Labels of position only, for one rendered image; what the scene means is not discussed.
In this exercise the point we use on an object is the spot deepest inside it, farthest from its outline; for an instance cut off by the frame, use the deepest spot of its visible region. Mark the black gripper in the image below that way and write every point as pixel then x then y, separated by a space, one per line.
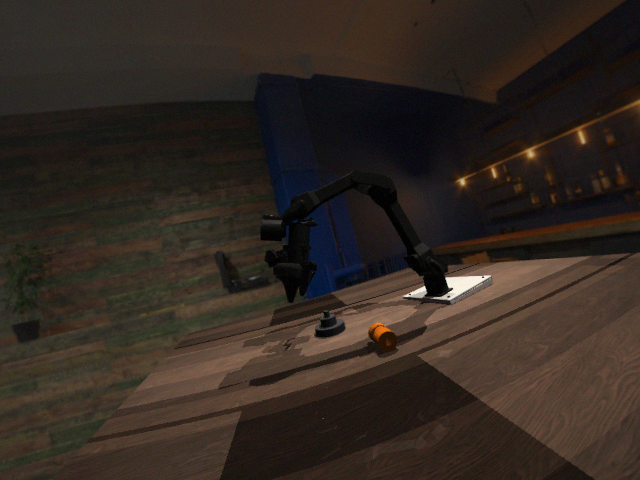
pixel 297 272

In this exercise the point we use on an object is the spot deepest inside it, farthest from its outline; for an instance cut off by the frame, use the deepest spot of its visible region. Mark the orange cylindrical knob with hole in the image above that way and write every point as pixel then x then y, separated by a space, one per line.
pixel 381 336

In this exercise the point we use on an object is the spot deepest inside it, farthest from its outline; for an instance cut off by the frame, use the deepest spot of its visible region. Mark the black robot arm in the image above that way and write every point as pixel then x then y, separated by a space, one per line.
pixel 382 191

